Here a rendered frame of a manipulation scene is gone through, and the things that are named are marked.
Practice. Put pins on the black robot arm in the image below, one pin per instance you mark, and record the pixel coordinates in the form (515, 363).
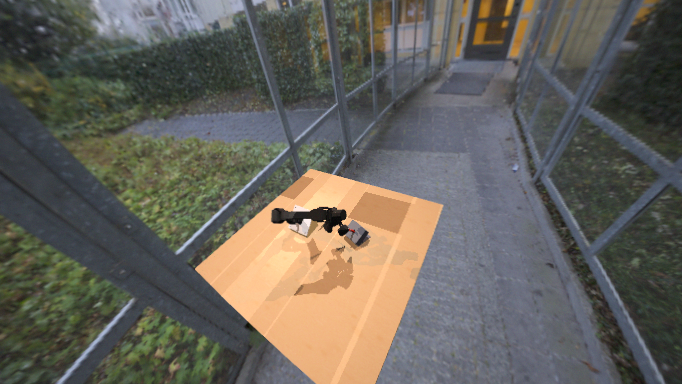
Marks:
(279, 215)

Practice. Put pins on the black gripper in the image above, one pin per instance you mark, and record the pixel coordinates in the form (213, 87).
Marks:
(343, 228)

